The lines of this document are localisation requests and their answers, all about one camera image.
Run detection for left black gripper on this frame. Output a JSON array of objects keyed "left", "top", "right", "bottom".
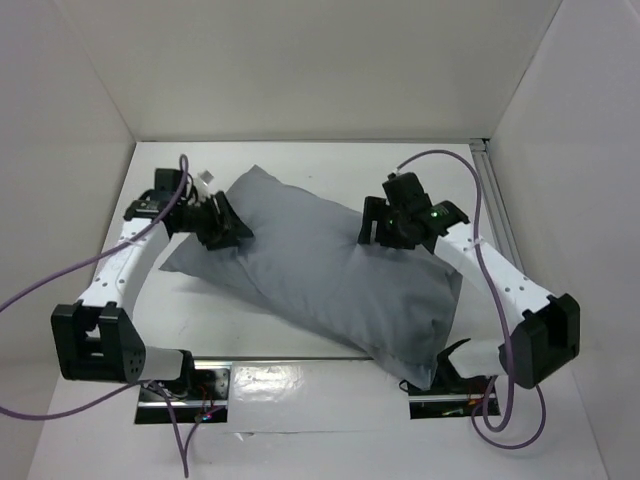
[{"left": 176, "top": 190, "right": 253, "bottom": 251}]

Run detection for grey pillowcase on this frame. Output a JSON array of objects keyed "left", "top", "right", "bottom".
[{"left": 161, "top": 166, "right": 462, "bottom": 389}]

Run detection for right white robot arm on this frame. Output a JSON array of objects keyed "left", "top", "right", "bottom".
[{"left": 358, "top": 172, "right": 581, "bottom": 392}]

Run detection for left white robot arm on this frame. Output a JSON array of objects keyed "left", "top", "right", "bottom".
[{"left": 51, "top": 167, "right": 253, "bottom": 399}]

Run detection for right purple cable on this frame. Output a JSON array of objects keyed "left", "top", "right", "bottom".
[{"left": 387, "top": 148, "right": 546, "bottom": 449}]

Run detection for purple cable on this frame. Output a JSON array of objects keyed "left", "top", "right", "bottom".
[
  {"left": 387, "top": 148, "right": 546, "bottom": 449},
  {"left": 0, "top": 153, "right": 221, "bottom": 479}
]

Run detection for aluminium frame rail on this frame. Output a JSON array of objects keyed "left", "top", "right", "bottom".
[{"left": 470, "top": 139, "right": 524, "bottom": 271}]

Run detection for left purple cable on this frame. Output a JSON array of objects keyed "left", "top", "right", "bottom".
[{"left": 0, "top": 153, "right": 221, "bottom": 479}]

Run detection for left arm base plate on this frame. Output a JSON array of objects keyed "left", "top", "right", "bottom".
[{"left": 134, "top": 359, "right": 232, "bottom": 425}]

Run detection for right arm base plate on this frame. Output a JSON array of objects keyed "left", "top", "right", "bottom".
[{"left": 398, "top": 372, "right": 489, "bottom": 420}]

